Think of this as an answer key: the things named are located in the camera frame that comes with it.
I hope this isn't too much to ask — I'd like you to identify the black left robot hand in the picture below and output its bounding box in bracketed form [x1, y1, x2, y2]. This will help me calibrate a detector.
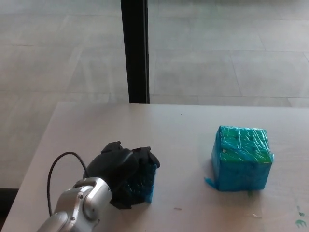
[83, 141, 162, 210]

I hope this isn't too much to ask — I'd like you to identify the small blue cube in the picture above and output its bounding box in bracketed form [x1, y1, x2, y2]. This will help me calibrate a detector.
[126, 163, 157, 203]

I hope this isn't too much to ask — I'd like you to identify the big blue taped cube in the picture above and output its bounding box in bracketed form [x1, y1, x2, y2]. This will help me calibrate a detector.
[204, 125, 275, 192]

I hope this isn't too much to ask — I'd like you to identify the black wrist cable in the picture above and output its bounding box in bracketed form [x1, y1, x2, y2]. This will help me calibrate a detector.
[47, 151, 88, 216]

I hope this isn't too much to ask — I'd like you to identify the black vertical window post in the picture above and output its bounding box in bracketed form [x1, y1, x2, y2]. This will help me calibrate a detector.
[120, 0, 151, 104]

